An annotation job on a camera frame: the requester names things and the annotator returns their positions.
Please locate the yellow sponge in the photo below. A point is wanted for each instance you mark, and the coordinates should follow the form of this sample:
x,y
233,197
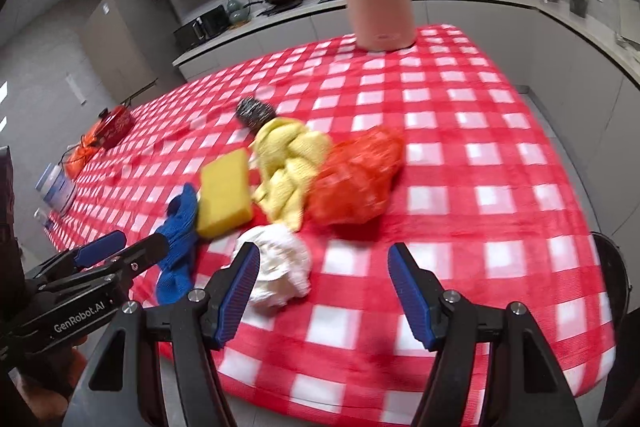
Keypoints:
x,y
225,192

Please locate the green ceramic vase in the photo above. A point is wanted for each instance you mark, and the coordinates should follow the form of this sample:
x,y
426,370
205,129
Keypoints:
x,y
235,12

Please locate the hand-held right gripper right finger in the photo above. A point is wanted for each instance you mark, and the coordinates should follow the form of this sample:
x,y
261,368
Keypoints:
x,y
410,292

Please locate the black utensil holder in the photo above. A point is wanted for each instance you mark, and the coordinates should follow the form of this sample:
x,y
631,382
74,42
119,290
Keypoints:
x,y
579,4

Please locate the beige refrigerator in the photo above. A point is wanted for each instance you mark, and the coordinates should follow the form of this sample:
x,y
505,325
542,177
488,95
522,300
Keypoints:
x,y
120,52

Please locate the black microwave oven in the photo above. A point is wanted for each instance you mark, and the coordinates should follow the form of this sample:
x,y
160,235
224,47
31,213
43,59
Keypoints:
x,y
200,29

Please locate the person's left hand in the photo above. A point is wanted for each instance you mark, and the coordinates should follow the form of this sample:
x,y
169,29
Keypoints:
x,y
50,387

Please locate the grey kitchen counter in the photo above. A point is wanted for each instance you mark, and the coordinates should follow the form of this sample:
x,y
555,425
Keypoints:
x,y
475,14

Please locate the white tissue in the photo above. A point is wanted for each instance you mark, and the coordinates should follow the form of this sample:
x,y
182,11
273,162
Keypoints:
x,y
280,262

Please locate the white plastic jar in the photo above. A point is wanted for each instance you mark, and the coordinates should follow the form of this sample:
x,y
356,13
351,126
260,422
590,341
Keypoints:
x,y
57,189

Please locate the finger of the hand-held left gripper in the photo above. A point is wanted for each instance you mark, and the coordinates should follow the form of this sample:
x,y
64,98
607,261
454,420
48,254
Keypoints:
x,y
145,252
100,248

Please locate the white cutting board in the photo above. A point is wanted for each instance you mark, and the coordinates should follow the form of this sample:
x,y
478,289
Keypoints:
x,y
630,17

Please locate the orange plastic bag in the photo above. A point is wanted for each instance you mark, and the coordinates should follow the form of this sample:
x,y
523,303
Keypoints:
x,y
355,177

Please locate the orange bag at table edge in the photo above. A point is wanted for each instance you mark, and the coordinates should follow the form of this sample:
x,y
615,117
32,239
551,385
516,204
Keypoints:
x,y
80,157

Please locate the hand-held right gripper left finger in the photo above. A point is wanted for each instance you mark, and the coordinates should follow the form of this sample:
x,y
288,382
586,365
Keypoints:
x,y
235,287

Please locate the yellow cloth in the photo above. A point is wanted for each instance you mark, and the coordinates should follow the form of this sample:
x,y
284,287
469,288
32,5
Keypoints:
x,y
290,157

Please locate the red white checked tablecloth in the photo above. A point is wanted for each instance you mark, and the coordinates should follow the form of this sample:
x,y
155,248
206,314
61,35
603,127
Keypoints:
x,y
450,132

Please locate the steel wool scrubber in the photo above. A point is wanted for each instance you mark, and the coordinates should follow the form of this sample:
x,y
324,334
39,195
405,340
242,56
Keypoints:
x,y
255,112

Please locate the blue cloth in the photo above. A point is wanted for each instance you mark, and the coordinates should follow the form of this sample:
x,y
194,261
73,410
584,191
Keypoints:
x,y
175,237

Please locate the white wall paper sheet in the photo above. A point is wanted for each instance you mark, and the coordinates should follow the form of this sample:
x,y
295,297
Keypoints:
x,y
76,87

